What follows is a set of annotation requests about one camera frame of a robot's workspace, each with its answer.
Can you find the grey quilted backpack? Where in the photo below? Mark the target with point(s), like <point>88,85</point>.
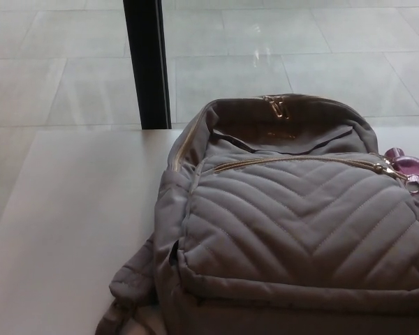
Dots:
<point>283,227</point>

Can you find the black window frame post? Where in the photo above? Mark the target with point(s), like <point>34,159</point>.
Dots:
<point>148,63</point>

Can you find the pink water bottle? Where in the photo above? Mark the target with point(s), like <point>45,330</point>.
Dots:
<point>410,164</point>

